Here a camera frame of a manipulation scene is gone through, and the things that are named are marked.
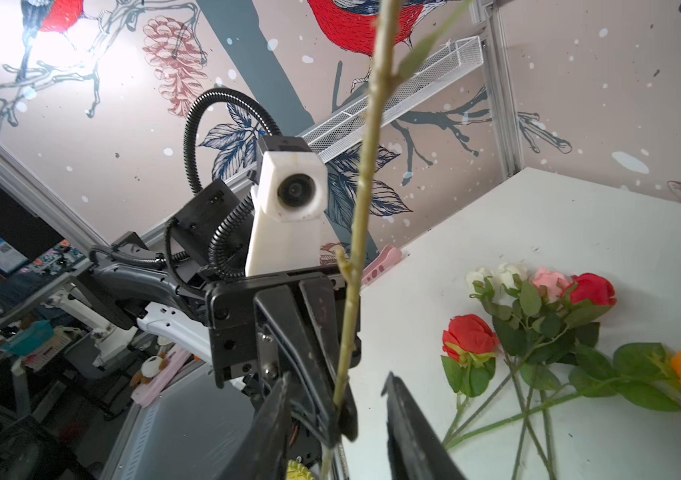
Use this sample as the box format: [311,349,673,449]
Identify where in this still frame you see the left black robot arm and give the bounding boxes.
[74,87,358,446]

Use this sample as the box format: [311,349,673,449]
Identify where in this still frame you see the white artificial rose bunch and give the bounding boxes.
[466,263,530,306]

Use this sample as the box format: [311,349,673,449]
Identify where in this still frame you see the yellow woven bamboo tray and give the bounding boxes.
[286,460,316,480]

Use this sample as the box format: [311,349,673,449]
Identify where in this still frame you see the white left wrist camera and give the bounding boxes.
[244,135,330,277]

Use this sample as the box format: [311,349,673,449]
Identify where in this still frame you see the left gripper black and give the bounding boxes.
[206,269,358,447]

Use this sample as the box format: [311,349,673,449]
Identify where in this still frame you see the pink artificial rose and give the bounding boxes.
[531,268,572,303]

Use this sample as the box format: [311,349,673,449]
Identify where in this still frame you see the white wire mesh basket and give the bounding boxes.
[300,36,484,163]

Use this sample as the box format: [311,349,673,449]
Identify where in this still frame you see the dark red carnation stem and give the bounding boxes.
[440,314,500,446]

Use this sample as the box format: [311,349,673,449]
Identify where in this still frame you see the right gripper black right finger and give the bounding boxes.
[381,373,464,480]

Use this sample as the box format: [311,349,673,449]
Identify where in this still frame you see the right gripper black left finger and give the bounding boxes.
[218,374,292,480]

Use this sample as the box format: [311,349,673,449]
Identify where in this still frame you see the pink silicone tongs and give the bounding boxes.
[361,245,404,286]

